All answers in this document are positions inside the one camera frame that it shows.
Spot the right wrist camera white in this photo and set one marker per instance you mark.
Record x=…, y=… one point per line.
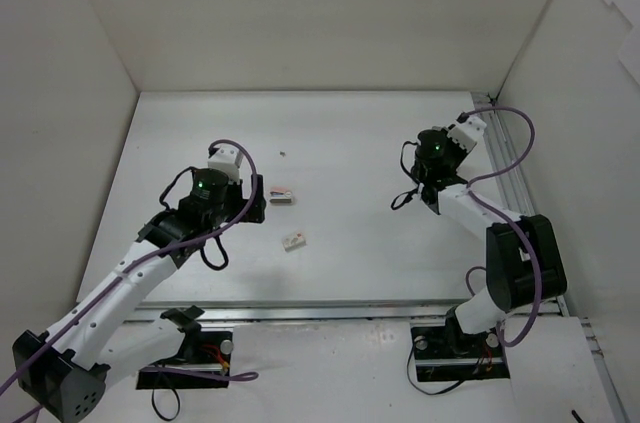
x=466, y=131

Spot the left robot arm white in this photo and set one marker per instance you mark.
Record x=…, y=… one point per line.
x=68, y=368

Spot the black object bottom right corner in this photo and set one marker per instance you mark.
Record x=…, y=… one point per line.
x=577, y=416

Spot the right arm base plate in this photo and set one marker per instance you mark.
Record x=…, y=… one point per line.
x=434, y=359

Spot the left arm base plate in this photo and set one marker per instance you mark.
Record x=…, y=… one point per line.
x=209, y=354

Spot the eraser with pink sleeve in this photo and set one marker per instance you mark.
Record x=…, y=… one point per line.
x=281, y=196

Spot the white eraser red logo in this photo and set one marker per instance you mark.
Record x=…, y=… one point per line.
x=294, y=241

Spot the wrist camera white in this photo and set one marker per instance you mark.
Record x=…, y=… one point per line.
x=227, y=159
x=466, y=131

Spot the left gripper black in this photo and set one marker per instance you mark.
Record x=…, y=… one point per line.
x=256, y=198

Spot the aluminium rail frame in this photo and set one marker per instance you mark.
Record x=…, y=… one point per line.
x=399, y=285

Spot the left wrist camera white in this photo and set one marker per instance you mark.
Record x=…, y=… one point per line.
x=227, y=159

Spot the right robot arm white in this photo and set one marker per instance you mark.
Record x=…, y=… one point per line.
x=523, y=264

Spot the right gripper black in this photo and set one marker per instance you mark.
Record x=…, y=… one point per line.
x=430, y=193

